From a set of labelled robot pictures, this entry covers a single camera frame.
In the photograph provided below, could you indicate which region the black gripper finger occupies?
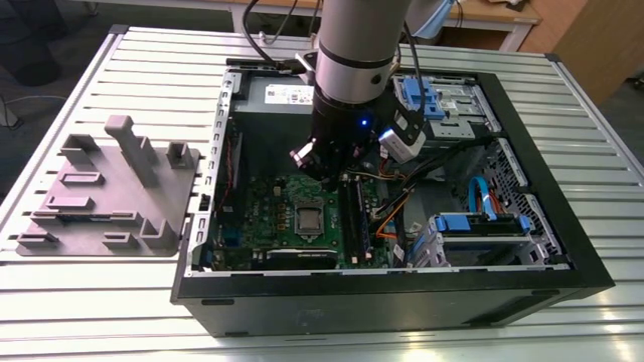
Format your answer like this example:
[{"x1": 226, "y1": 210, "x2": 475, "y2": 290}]
[
  {"x1": 330, "y1": 144, "x2": 366, "y2": 192},
  {"x1": 290, "y1": 139, "x2": 332, "y2": 192}
]

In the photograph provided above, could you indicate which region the metal socket cover frame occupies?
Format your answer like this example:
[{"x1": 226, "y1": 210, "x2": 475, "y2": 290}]
[{"x1": 292, "y1": 195, "x2": 330, "y2": 238}]

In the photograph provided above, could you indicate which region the silver square CPU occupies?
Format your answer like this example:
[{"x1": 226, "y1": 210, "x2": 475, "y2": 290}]
[{"x1": 298, "y1": 208, "x2": 324, "y2": 232}]

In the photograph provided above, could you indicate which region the grey power supply unit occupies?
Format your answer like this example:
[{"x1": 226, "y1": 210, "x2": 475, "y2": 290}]
[{"x1": 232, "y1": 75, "x2": 323, "y2": 182}]

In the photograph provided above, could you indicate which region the blue plastic drive latch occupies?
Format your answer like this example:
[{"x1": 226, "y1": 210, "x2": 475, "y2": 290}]
[{"x1": 400, "y1": 77, "x2": 444, "y2": 121}]

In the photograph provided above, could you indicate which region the black RAM slot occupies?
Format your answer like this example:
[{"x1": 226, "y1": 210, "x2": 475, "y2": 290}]
[{"x1": 338, "y1": 180, "x2": 359, "y2": 262}]

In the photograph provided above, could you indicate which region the green motherboard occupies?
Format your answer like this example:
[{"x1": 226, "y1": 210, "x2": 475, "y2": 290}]
[{"x1": 214, "y1": 173, "x2": 399, "y2": 271}]

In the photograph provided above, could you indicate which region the grey metal drive cage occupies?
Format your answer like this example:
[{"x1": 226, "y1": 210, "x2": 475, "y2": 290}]
[{"x1": 395, "y1": 75, "x2": 504, "y2": 159}]

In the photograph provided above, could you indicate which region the hard disk in blue carrier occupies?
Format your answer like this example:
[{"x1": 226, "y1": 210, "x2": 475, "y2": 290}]
[{"x1": 432, "y1": 213, "x2": 534, "y2": 239}]

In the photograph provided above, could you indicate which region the black graphics card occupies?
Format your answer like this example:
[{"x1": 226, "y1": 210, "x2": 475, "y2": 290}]
[{"x1": 251, "y1": 247, "x2": 342, "y2": 269}]

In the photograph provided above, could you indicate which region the grey metal disk bay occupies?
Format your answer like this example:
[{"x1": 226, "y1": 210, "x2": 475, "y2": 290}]
[{"x1": 410, "y1": 225, "x2": 554, "y2": 271}]

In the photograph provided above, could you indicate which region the grey plastic parts rack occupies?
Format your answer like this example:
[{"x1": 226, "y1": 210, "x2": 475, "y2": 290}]
[{"x1": 15, "y1": 115, "x2": 206, "y2": 258}]

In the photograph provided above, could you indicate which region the black open PC case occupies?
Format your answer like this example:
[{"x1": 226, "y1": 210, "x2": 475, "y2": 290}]
[{"x1": 168, "y1": 56, "x2": 619, "y2": 339}]

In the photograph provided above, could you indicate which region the wooden desk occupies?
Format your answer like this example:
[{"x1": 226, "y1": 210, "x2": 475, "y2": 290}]
[{"x1": 447, "y1": 0, "x2": 544, "y2": 52}]

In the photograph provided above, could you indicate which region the dark green RAM stick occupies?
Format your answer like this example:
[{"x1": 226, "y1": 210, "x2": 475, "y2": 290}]
[{"x1": 56, "y1": 213, "x2": 116, "y2": 222}]

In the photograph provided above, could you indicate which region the brown wooden cabinet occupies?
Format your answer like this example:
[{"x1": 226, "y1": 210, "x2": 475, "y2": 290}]
[{"x1": 518, "y1": 0, "x2": 644, "y2": 109}]

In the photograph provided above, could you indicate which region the dark office chair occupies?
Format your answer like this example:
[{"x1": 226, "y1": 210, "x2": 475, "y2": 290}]
[{"x1": 0, "y1": 0, "x2": 70, "y2": 87}]

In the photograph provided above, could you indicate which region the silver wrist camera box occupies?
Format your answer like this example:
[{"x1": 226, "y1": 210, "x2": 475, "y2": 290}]
[{"x1": 376, "y1": 108, "x2": 428, "y2": 164}]

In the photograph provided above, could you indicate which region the orange wire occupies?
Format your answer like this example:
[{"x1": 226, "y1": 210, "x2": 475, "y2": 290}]
[{"x1": 375, "y1": 190, "x2": 408, "y2": 241}]

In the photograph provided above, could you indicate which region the black wire bundle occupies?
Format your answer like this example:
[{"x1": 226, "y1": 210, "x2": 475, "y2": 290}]
[{"x1": 400, "y1": 137, "x2": 499, "y2": 189}]

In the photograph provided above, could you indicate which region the black camera cable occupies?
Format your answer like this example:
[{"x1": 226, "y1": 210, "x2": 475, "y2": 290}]
[
  {"x1": 242, "y1": 0, "x2": 304, "y2": 73},
  {"x1": 400, "y1": 20, "x2": 430, "y2": 116}
]

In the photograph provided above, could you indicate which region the blue flat wire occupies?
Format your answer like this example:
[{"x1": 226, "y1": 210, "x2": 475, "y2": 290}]
[{"x1": 467, "y1": 176, "x2": 499, "y2": 222}]

